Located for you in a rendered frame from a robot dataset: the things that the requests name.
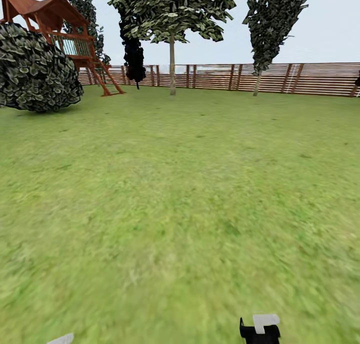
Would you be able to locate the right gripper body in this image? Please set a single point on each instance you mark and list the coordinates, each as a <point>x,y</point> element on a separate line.
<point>269,337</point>

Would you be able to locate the bush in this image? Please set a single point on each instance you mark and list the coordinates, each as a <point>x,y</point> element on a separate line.
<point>35,75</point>

